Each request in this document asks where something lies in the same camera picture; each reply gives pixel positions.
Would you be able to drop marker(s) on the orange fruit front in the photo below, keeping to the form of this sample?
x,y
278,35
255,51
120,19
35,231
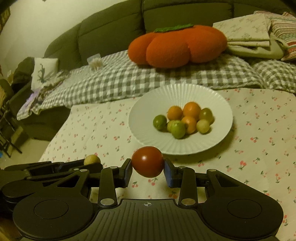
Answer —
x,y
190,124

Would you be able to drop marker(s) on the dark green sofa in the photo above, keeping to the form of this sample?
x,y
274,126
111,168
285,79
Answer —
x,y
112,30

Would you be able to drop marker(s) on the striped knitted pillow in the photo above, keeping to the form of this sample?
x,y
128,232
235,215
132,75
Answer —
x,y
283,27

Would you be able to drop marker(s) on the white embroidered pillow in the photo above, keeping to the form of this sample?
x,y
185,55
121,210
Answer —
x,y
44,70

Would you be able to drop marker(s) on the green round fruit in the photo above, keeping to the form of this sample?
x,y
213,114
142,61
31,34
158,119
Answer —
x,y
160,122

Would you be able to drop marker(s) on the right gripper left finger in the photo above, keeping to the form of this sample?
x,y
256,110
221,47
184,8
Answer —
x,y
107,180

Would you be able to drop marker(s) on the red tomato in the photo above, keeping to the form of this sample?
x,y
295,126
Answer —
x,y
148,161

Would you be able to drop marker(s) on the grey checkered blanket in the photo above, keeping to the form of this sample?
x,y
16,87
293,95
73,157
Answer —
x,y
120,78

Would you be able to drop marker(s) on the green-brown fruit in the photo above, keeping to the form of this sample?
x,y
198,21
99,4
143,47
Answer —
x,y
206,114

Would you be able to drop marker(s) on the orange pumpkin cushion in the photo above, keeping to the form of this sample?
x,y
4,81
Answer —
x,y
175,47

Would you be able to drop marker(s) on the floral cloth at sofa end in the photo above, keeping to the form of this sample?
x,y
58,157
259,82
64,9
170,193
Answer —
x,y
50,84

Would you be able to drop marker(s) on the folded floral sheet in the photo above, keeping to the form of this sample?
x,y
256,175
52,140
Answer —
x,y
249,36

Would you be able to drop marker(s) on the large orange fruit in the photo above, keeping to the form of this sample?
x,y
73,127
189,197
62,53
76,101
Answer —
x,y
192,109

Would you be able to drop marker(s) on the pale yellow fruit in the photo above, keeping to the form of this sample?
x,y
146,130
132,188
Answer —
x,y
91,159

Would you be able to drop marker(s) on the small yellow-green fruit on plate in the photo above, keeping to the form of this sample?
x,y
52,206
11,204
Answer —
x,y
169,125

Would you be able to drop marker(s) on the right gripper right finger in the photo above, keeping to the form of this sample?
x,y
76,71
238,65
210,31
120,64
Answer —
x,y
187,180

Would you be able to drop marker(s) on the white ribbed plate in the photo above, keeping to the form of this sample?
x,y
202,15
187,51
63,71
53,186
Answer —
x,y
158,101

